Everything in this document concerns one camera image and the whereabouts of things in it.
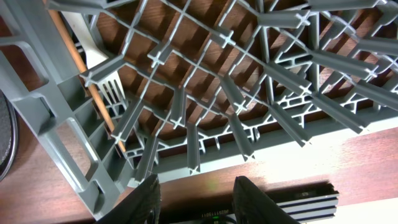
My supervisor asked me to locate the grey dishwasher rack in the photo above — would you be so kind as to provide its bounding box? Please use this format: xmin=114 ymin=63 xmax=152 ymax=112
xmin=1 ymin=1 xmax=397 ymax=223

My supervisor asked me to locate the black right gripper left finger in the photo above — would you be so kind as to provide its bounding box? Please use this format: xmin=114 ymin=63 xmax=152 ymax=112
xmin=95 ymin=174 xmax=161 ymax=224

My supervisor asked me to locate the wooden chopstick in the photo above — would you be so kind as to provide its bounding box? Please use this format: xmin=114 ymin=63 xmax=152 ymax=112
xmin=43 ymin=0 xmax=127 ymax=154

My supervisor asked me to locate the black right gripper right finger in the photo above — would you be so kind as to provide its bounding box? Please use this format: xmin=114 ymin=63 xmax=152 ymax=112
xmin=233 ymin=176 xmax=299 ymax=224

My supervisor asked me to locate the white plastic fork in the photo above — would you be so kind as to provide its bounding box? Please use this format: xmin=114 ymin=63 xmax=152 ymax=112
xmin=62 ymin=11 xmax=127 ymax=107

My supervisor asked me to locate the round black tray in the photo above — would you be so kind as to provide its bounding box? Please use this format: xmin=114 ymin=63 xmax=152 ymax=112
xmin=1 ymin=92 xmax=20 ymax=180

